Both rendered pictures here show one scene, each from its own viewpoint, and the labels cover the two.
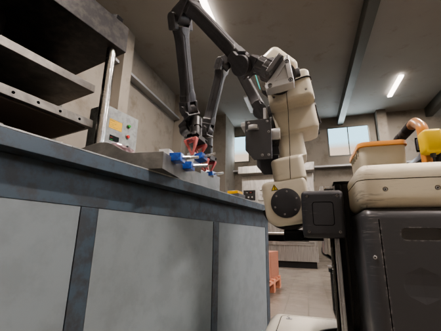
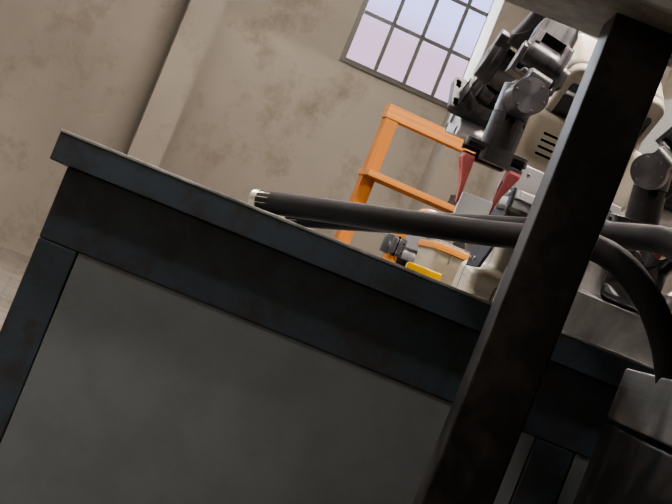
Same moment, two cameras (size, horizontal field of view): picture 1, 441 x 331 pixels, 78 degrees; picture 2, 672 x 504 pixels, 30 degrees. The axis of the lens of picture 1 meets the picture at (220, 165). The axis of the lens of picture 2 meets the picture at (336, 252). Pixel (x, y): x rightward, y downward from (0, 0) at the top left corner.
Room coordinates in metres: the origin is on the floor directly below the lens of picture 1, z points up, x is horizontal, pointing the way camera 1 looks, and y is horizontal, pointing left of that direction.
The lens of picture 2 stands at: (2.60, 1.69, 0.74)
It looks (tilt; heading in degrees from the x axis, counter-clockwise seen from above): 2 degrees up; 240
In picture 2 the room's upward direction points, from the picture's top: 22 degrees clockwise
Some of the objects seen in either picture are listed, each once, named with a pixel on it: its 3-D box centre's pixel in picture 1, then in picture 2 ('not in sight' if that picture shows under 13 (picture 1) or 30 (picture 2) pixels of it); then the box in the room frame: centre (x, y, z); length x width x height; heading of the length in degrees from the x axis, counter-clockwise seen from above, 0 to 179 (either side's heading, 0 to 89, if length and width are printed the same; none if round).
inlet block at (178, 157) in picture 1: (180, 157); not in sight; (0.87, 0.13, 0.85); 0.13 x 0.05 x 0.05; 77
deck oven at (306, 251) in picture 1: (279, 216); not in sight; (6.80, -1.47, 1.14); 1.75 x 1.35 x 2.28; 71
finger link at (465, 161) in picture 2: (208, 165); (475, 178); (1.49, 0.07, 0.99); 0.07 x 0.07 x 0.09; 60
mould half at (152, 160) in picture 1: (115, 165); not in sight; (0.98, 0.39, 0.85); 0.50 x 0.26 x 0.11; 77
